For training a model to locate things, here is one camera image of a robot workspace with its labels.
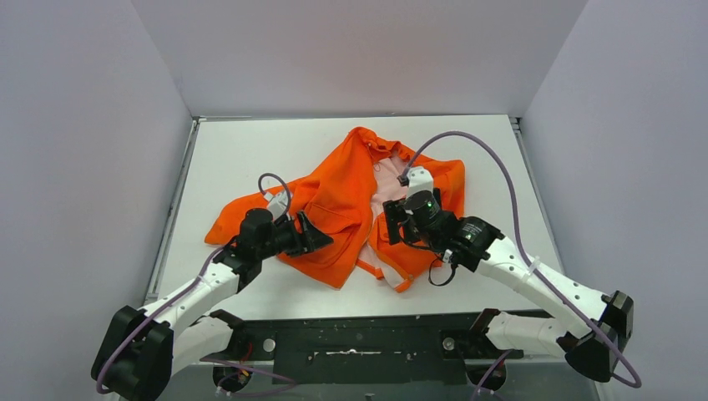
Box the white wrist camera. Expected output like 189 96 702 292
397 166 434 200
264 190 291 220

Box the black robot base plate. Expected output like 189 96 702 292
218 312 501 385

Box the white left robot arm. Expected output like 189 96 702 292
90 208 334 400

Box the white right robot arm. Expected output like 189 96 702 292
383 190 635 383

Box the aluminium table frame rail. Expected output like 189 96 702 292
110 116 604 401

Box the orange zip-up jacket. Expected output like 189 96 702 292
205 126 467 294

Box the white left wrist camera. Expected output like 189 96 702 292
264 190 291 220

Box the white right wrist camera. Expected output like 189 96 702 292
397 166 434 200

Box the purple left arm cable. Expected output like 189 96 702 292
94 172 297 399

